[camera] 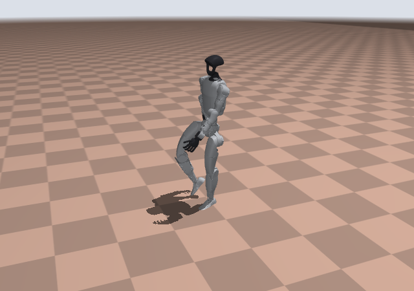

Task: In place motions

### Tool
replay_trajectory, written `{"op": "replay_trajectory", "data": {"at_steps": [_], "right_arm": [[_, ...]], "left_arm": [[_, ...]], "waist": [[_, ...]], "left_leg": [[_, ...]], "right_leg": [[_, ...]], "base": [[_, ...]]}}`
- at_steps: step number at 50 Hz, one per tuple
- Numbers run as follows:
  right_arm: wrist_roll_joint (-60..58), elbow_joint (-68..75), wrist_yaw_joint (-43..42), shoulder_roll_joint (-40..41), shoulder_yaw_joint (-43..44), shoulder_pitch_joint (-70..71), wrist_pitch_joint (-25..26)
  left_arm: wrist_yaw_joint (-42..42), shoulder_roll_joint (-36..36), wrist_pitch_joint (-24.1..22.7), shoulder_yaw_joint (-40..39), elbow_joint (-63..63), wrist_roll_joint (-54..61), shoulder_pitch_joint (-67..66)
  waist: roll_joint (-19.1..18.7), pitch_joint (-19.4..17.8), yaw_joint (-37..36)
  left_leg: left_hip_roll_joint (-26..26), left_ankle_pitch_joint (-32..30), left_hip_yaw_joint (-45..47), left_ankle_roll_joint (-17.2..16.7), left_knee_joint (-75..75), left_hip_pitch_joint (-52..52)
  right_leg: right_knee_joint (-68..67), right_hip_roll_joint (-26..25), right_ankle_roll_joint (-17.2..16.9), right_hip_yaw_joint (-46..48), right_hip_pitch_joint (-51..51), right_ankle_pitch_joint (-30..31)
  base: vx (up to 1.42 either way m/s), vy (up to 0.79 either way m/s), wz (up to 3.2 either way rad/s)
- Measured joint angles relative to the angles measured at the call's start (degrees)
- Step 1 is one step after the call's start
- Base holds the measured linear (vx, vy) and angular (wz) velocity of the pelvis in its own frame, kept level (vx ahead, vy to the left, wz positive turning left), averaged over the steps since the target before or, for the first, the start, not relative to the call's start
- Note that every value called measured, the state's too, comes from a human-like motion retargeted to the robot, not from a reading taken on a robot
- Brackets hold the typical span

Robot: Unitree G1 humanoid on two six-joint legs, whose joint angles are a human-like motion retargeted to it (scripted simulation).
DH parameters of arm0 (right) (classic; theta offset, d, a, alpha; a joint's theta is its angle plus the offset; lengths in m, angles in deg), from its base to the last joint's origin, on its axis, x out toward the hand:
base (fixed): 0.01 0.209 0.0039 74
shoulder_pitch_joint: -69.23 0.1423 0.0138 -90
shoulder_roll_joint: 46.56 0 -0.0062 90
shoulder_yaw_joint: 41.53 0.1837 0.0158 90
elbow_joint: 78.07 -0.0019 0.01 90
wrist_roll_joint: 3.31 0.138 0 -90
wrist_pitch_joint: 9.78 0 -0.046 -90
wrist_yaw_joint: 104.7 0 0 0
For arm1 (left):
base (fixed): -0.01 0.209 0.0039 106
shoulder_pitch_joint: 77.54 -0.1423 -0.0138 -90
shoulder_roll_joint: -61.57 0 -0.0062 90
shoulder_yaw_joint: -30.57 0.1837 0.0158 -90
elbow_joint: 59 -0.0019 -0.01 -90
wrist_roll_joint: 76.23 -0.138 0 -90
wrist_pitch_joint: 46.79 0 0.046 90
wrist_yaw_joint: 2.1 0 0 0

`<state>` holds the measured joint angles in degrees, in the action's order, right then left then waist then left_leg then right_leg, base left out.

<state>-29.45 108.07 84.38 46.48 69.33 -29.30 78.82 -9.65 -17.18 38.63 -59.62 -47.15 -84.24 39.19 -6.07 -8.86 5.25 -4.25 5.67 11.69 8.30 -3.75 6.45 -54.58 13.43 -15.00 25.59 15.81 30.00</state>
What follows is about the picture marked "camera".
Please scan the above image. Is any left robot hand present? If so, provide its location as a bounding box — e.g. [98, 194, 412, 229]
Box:
[183, 131, 202, 153]

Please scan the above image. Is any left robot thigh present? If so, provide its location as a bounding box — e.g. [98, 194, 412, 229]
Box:
[204, 131, 224, 177]

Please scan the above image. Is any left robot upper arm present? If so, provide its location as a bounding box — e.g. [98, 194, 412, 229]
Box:
[208, 84, 230, 116]

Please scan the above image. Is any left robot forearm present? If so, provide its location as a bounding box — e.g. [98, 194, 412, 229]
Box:
[197, 111, 218, 139]

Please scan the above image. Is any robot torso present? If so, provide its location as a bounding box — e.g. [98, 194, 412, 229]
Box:
[201, 75, 226, 137]

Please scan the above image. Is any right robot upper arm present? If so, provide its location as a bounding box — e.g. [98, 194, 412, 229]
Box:
[199, 76, 207, 104]

